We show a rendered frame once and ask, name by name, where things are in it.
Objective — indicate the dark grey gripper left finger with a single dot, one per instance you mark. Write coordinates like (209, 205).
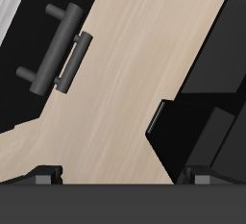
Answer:
(48, 174)

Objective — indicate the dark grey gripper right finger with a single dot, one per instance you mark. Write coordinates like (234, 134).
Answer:
(198, 174)

